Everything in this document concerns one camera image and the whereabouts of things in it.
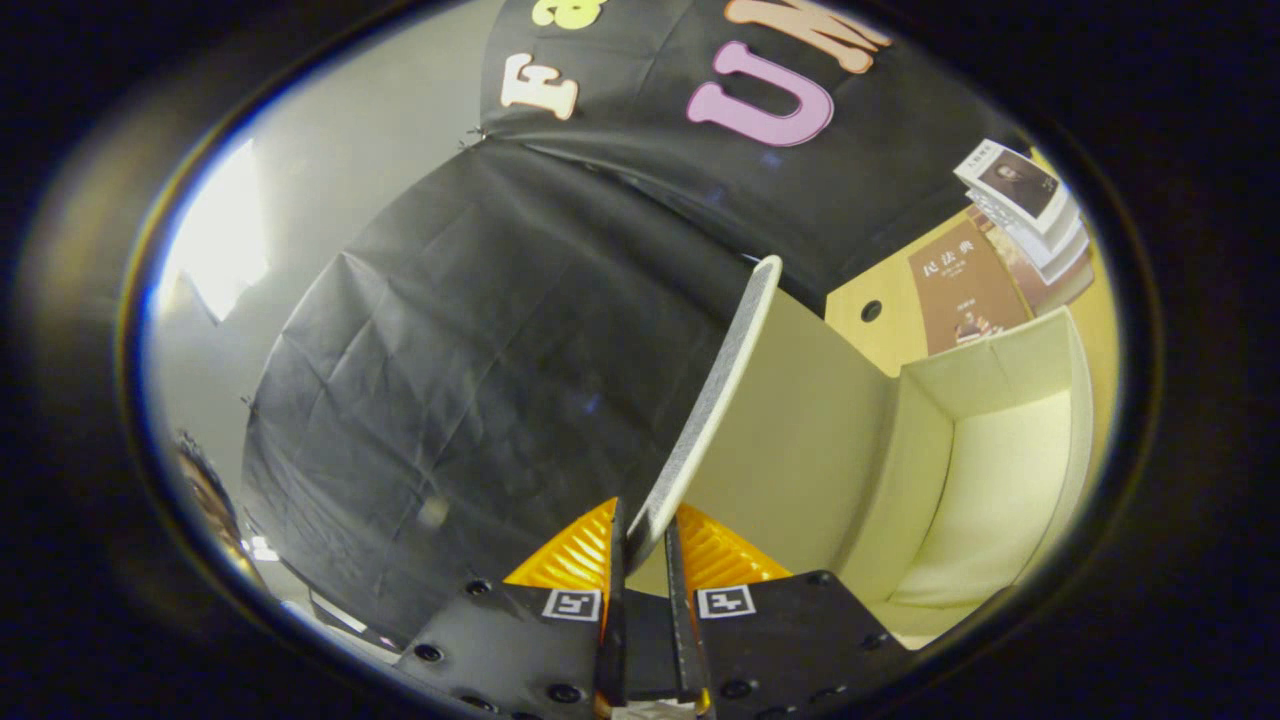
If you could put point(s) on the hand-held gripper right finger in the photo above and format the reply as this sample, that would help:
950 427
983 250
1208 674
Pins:
682 640

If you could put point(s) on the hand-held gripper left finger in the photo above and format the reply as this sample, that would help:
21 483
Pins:
614 640

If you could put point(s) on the cream fabric storage box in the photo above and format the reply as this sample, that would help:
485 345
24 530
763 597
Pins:
800 450

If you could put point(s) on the black backdrop cloth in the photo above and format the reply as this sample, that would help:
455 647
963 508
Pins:
450 350

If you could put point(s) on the brown cover book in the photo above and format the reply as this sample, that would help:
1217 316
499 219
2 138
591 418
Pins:
960 290

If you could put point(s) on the pinkish brown book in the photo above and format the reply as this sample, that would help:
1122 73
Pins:
1060 285

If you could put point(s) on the plain white book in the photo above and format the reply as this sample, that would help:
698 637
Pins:
1055 238

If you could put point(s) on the white book with portrait cover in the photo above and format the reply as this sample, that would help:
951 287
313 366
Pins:
1015 185

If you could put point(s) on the ceiling light panel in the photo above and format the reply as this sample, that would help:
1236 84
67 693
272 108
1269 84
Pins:
220 230

